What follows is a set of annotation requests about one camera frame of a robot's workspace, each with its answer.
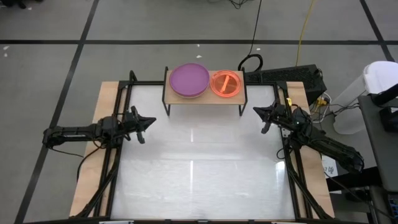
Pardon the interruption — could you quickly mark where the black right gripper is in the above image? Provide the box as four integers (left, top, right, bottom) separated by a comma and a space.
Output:
252, 103, 299, 135

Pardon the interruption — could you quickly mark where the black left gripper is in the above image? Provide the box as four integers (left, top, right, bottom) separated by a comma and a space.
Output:
123, 105, 157, 145

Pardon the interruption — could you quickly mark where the small orange translucent plate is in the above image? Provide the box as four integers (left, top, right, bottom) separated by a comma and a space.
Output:
210, 69, 243, 98

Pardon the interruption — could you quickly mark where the large purple plate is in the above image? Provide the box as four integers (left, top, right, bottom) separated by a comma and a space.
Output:
169, 62, 211, 99

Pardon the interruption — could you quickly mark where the wooden shelf with black legs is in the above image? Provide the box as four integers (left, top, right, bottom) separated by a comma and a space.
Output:
161, 66, 248, 118

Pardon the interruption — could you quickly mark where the black computer case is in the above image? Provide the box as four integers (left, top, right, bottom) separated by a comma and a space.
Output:
245, 64, 328, 106

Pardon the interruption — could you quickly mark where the white paper label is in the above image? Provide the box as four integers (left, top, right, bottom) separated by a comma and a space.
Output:
321, 154, 339, 179

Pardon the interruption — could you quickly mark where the white table mat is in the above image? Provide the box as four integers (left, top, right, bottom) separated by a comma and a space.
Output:
110, 84, 296, 220

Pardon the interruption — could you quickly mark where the dark grey desk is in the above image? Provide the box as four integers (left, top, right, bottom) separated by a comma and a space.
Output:
357, 93, 398, 192

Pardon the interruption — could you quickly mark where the black device on desk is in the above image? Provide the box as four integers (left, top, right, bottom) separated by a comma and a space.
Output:
371, 91, 398, 133

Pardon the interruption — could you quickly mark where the white rounded object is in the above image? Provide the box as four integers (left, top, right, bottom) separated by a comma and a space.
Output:
363, 60, 398, 95

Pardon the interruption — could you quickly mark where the black floor object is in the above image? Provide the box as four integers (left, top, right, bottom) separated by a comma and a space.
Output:
0, 0, 44, 9

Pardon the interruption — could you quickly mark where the black metal table frame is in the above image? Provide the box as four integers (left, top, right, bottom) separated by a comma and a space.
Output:
73, 70, 335, 220

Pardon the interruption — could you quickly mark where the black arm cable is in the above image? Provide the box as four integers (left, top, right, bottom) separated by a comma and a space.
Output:
76, 144, 105, 183

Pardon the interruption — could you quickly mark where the black looped floor cable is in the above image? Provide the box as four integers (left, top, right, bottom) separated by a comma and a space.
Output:
238, 0, 264, 73

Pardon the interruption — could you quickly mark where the yellow cable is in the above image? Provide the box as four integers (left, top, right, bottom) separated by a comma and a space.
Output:
295, 0, 317, 67

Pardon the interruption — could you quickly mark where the black cable bundle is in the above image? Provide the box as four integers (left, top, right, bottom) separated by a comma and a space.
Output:
228, 0, 249, 9

